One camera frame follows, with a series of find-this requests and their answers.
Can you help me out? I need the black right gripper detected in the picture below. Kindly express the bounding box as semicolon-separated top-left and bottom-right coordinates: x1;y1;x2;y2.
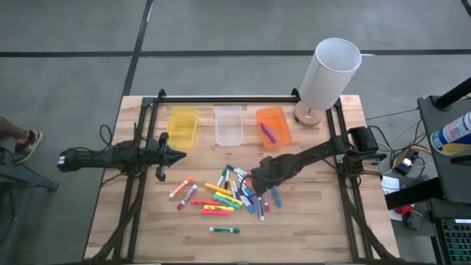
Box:
249;156;281;196

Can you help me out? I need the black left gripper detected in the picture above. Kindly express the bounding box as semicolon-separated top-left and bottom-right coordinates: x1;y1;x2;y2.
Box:
146;132;188;182

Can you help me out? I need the thin white marker light-blue cap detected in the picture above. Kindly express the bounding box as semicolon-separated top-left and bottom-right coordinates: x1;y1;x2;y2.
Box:
239;194;255;214

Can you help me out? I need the blue highlighter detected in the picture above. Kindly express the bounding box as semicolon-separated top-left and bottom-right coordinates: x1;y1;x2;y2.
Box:
271;186;283;208

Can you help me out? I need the thin white marker blue cap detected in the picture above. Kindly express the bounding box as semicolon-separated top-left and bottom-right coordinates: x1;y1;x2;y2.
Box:
225;164;248;176

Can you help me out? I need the teal highlighter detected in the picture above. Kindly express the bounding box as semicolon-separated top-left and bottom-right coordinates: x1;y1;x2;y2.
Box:
212;194;241;210

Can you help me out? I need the orange-yellow highlighter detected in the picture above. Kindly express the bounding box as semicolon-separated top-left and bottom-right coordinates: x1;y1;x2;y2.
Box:
204;182;233;197

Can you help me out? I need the clear translucent plastic bin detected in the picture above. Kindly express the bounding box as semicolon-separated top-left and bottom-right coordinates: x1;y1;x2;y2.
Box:
214;105;244;147

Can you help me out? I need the yellow translucent plastic bin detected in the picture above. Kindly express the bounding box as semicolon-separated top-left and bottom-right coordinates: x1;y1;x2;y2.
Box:
166;106;199;149

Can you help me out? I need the orange translucent plastic bin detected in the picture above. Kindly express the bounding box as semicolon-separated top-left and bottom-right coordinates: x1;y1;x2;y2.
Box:
255;106;293;150

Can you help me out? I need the white paper sheet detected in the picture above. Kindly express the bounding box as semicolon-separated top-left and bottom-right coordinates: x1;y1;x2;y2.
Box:
380;175;401;196

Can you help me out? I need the white shade wooden base lamp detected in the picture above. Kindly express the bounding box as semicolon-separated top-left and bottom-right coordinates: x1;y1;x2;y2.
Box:
293;37;363;128

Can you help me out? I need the person's shoe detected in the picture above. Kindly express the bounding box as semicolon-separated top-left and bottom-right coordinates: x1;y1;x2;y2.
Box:
13;130;44;165

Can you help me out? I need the black power adapter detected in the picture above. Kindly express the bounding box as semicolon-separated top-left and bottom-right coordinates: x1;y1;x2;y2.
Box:
393;156;419;177

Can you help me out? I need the small grey object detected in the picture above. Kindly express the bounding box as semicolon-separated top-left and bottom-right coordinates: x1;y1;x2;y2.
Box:
403;211;423;231

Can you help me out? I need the person's leg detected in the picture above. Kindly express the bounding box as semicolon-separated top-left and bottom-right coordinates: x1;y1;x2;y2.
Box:
0;116;29;141

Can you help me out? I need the black equipment cart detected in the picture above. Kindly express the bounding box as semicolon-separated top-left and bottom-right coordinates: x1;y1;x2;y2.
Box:
384;95;471;211

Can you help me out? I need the blue white wipes canister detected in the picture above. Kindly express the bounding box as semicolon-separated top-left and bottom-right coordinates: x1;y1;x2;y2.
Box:
430;111;471;156

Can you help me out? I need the backlit keyboard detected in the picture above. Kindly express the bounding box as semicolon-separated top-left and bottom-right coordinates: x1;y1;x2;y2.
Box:
439;217;471;264

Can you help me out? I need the black pole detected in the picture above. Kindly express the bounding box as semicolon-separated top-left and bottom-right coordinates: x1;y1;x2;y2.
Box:
433;77;471;111

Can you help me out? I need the black aluminium rig frame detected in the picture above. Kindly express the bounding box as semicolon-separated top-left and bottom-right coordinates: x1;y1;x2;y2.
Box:
83;88;400;264

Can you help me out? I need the dark grey desk frame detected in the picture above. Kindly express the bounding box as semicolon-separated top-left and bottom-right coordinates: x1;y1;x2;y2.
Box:
0;145;60;265

